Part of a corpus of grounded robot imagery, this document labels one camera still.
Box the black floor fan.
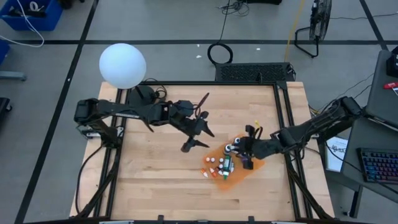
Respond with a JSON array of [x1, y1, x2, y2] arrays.
[[294, 0, 333, 59]]

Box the black equipment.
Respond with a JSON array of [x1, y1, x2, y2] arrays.
[[0, 97, 13, 124]]

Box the black perforated case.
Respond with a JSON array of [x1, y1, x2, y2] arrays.
[[215, 62, 297, 83]]

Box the tangled black cables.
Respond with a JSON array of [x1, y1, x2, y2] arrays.
[[218, 0, 251, 17]]

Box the orange translucent plastic bin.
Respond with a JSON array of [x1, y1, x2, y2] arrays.
[[201, 133, 266, 191]]

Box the large green food coloring bottle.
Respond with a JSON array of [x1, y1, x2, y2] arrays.
[[222, 154, 233, 180]]

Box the grey metal foot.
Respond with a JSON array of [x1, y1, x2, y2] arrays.
[[0, 70, 28, 82]]

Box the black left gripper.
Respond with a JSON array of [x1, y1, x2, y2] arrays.
[[180, 111, 215, 152]]

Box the black lamp cable bundle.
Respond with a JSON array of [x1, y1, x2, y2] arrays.
[[144, 77, 168, 106]]

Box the black device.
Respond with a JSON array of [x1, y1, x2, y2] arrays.
[[386, 45, 398, 78]]

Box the white globe lamp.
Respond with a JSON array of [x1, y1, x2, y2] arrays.
[[98, 42, 158, 108]]

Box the white printed paper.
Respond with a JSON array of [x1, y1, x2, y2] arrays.
[[325, 136, 349, 173]]

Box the blue plastic floor bin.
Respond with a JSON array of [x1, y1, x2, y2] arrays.
[[0, 0, 64, 32]]

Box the coiled black floor cable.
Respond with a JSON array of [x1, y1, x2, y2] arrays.
[[206, 0, 234, 65]]

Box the white cable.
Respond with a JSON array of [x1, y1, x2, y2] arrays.
[[0, 0, 46, 49]]

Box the dark grey keyboard desk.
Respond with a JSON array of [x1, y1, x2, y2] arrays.
[[323, 115, 398, 218]]

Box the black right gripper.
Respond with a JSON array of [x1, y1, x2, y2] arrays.
[[233, 124, 276, 170]]

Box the backlit black keyboard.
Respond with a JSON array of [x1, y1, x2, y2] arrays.
[[356, 147, 398, 184]]

